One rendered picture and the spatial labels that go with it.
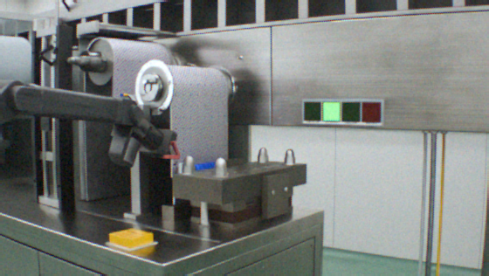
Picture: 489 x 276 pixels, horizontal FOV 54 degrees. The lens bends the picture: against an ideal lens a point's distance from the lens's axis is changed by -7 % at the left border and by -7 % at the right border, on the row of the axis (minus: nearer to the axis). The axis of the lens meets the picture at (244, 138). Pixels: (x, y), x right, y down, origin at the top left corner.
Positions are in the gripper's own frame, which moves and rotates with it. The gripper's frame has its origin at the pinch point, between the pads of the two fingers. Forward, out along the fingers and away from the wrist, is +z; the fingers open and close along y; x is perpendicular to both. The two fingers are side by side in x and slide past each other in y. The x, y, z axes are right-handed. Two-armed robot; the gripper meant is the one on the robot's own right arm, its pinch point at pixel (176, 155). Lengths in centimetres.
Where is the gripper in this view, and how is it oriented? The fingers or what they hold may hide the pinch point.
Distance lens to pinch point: 136.4
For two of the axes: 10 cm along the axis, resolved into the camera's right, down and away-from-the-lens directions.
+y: 8.1, 0.5, -5.9
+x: 2.9, -9.0, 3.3
